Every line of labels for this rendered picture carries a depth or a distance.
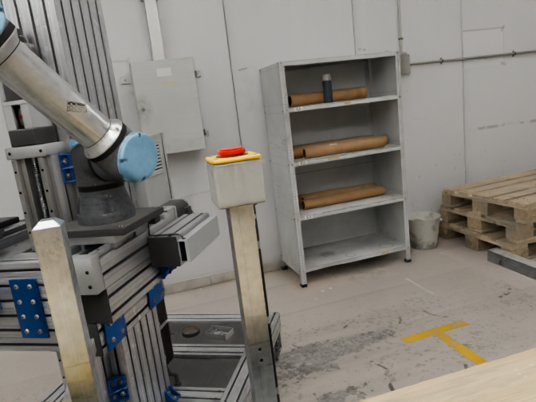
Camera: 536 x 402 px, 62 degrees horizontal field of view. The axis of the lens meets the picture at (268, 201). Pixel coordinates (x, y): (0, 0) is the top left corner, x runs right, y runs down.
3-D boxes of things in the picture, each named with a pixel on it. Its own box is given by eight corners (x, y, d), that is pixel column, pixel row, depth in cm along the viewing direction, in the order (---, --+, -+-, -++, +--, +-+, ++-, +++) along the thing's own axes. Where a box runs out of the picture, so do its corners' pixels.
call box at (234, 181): (212, 206, 69) (204, 156, 68) (255, 199, 71) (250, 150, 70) (219, 215, 63) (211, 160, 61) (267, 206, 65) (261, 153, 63)
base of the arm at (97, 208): (99, 213, 130) (92, 179, 128) (146, 210, 127) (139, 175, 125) (65, 227, 116) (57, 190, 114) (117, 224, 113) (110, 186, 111)
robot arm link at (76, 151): (108, 178, 128) (99, 130, 125) (136, 178, 119) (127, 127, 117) (68, 187, 119) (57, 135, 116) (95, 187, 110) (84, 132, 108)
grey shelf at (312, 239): (281, 269, 361) (258, 69, 329) (380, 246, 385) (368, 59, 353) (302, 288, 319) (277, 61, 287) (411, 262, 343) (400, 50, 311)
